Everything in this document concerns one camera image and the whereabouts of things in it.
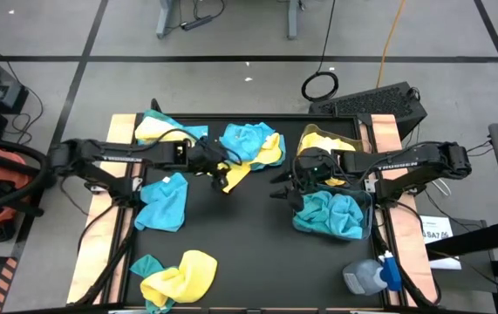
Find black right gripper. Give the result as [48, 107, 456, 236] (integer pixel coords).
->
[269, 150, 345, 213]

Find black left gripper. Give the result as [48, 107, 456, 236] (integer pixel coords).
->
[186, 137, 232, 193]

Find yellow microfiber towel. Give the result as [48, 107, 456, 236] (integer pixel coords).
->
[134, 116, 188, 143]
[216, 133, 283, 194]
[299, 132, 358, 188]
[139, 249, 219, 307]

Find yellow cloths in bin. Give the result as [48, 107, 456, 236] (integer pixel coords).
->
[296, 123, 363, 188]

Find blue cloth in bin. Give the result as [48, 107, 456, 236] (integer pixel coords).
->
[290, 183, 374, 242]

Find grey spray bottle blue trigger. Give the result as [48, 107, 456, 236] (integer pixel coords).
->
[342, 250, 403, 297]

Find wooden board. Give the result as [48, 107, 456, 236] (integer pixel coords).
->
[370, 113, 440, 306]
[65, 113, 139, 305]

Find black support strut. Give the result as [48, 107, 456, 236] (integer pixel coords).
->
[73, 226, 139, 306]

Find white printed paper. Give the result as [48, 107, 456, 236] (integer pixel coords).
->
[418, 214, 462, 270]

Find black power strip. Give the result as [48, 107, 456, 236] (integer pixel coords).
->
[181, 14, 214, 32]

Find grey desk leg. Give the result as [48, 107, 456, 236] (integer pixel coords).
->
[155, 0, 181, 40]
[286, 0, 301, 41]

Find black beam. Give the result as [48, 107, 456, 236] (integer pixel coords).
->
[425, 220, 498, 259]

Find orange shop vacuum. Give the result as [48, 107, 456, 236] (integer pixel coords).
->
[0, 135, 58, 244]

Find black coiled cable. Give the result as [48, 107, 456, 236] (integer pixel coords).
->
[300, 0, 340, 103]

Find orange cable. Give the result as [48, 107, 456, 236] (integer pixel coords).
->
[375, 0, 407, 88]

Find black vacuum hose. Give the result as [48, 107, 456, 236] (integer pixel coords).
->
[0, 139, 53, 215]

